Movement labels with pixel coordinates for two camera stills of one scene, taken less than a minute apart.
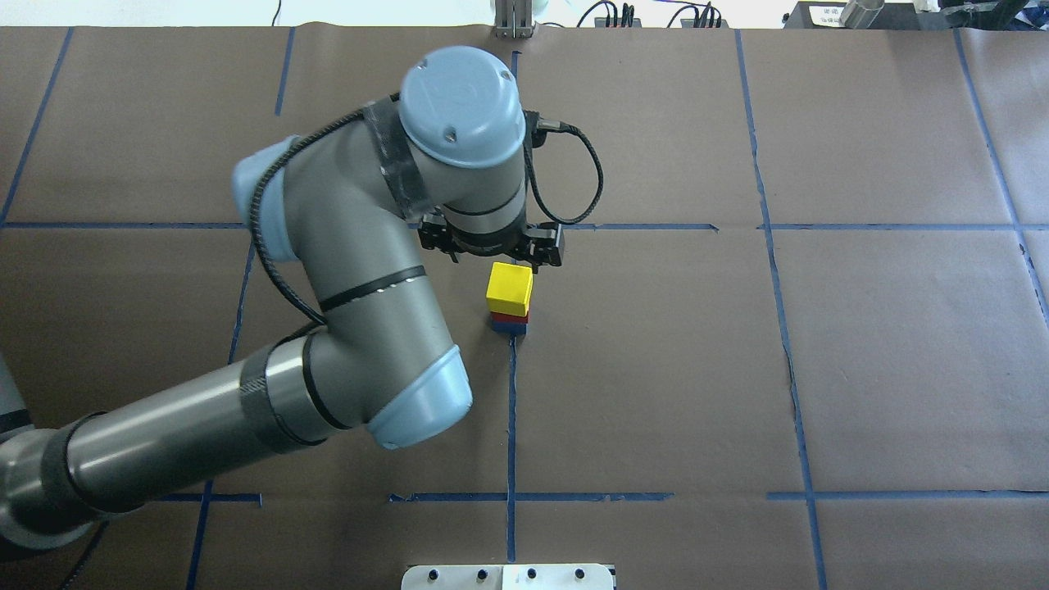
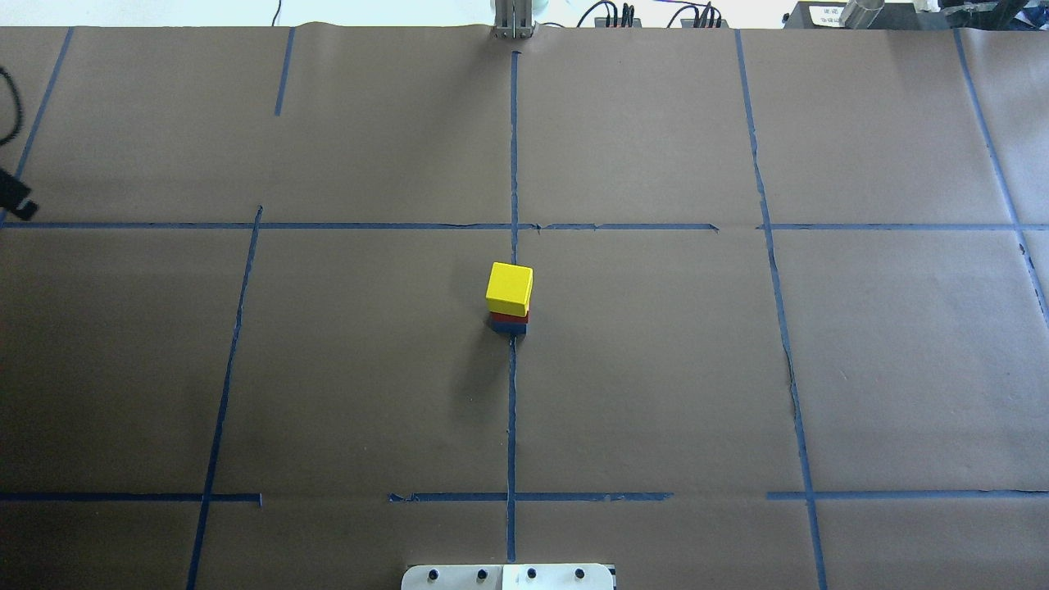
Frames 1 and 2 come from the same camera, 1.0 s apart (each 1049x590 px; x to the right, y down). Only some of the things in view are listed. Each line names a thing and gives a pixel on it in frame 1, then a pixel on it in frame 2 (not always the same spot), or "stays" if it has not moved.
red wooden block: [499, 317] stays
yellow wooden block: [509, 288] stays
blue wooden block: [513, 328] stays
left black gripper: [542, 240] to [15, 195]
